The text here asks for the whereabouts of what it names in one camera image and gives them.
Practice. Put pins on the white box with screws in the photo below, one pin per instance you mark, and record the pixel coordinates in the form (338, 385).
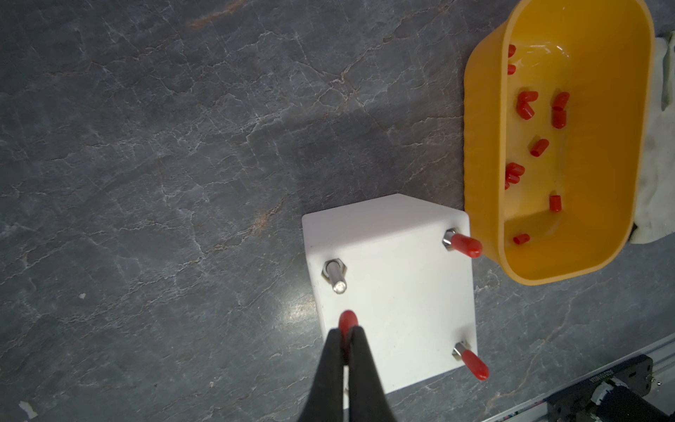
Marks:
(384, 260)

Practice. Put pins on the red sleeves pile in tray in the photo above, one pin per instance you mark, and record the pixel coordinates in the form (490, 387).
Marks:
(537, 201)

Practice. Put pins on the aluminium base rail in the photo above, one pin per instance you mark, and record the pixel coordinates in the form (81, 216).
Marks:
(637, 388)

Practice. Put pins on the beige cloth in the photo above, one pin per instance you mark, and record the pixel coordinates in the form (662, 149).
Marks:
(654, 218)

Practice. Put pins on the red sleeve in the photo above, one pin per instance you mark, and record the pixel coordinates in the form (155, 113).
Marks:
(453, 240)
(347, 321)
(475, 365)

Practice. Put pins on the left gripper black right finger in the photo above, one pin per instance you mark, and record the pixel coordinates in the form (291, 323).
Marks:
(367, 400)

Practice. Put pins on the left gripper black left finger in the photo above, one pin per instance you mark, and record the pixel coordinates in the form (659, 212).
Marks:
(325, 399)

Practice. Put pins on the yellow plastic tray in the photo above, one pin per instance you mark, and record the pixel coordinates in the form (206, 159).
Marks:
(610, 45)

